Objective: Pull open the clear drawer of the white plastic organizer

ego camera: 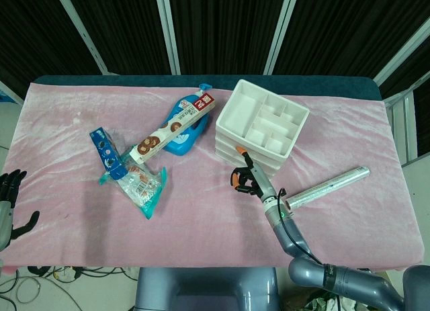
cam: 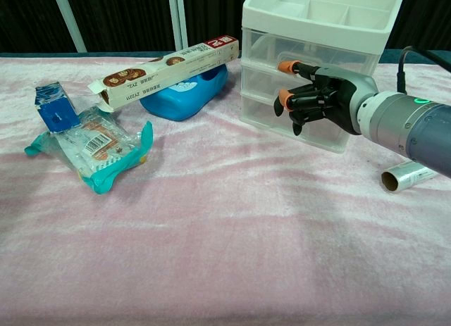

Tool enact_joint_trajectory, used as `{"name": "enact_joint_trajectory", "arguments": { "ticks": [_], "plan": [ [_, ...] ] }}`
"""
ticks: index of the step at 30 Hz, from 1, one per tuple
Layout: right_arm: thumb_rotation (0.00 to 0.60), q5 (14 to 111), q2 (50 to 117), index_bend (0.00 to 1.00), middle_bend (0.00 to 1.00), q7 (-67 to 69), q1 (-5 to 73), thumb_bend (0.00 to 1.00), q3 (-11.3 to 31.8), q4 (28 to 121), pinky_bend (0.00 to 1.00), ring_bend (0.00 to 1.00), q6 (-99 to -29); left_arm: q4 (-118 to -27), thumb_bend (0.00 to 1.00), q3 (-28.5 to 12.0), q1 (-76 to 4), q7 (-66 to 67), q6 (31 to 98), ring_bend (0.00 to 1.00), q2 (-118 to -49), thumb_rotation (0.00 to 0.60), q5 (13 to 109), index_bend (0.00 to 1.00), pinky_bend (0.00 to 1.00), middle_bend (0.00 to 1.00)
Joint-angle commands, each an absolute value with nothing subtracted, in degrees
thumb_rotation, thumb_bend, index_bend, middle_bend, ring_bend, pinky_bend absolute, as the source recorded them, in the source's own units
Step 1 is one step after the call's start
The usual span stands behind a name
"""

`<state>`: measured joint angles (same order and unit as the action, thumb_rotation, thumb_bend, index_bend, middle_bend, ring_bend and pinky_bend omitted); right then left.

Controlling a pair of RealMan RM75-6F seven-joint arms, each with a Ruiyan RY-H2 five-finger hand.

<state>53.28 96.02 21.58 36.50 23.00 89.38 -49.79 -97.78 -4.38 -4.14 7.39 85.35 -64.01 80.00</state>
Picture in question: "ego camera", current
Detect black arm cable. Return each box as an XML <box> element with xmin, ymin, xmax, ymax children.
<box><xmin>275</xmin><ymin>187</ymin><xmax>325</xmax><ymax>265</ymax></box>

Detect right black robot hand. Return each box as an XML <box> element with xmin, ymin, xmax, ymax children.
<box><xmin>229</xmin><ymin>145</ymin><xmax>273</xmax><ymax>202</ymax></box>

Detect metal side rack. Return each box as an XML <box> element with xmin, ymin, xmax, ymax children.
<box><xmin>382</xmin><ymin>87</ymin><xmax>423</xmax><ymax>164</ymax></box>

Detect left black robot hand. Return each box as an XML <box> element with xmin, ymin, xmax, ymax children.
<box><xmin>0</xmin><ymin>169</ymin><xmax>41</xmax><ymax>251</ymax></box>

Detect blue cookie box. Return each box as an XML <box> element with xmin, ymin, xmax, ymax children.
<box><xmin>89</xmin><ymin>127</ymin><xmax>128</xmax><ymax>181</ymax></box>

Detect pink velvet cloth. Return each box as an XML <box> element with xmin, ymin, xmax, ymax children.
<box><xmin>0</xmin><ymin>82</ymin><xmax>425</xmax><ymax>272</ymax></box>

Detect long white cookie box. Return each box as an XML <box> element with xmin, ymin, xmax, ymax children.
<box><xmin>129</xmin><ymin>92</ymin><xmax>216</xmax><ymax>164</ymax></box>

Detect grey robot torso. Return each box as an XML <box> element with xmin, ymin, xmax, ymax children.
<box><xmin>135</xmin><ymin>266</ymin><xmax>280</xmax><ymax>311</ymax></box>

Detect crumpled green white paper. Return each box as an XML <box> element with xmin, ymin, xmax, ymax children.
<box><xmin>303</xmin><ymin>290</ymin><xmax>342</xmax><ymax>311</ymax></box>

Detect floor cable bundle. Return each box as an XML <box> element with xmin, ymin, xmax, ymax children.
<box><xmin>0</xmin><ymin>265</ymin><xmax>139</xmax><ymax>311</ymax></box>

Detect clear snack bag teal ends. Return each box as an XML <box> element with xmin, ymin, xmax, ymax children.
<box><xmin>98</xmin><ymin>131</ymin><xmax>168</xmax><ymax>220</ymax></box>

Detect white double frame post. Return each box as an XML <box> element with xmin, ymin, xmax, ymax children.
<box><xmin>154</xmin><ymin>0</ymin><xmax>182</xmax><ymax>75</ymax></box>

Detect blue plastic bottle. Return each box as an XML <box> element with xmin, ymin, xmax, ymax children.
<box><xmin>163</xmin><ymin>83</ymin><xmax>213</xmax><ymax>157</ymax></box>

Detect black curtain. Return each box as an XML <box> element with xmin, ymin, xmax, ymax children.
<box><xmin>0</xmin><ymin>0</ymin><xmax>430</xmax><ymax>103</ymax></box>

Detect silver foil roll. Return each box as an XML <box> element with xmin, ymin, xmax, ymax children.
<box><xmin>285</xmin><ymin>166</ymin><xmax>371</xmax><ymax>210</ymax></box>

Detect white compartment trays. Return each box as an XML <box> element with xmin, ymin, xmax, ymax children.
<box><xmin>214</xmin><ymin>78</ymin><xmax>310</xmax><ymax>176</ymax></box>

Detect teal table pad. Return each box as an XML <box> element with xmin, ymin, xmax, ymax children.
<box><xmin>33</xmin><ymin>75</ymin><xmax>384</xmax><ymax>102</ymax></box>

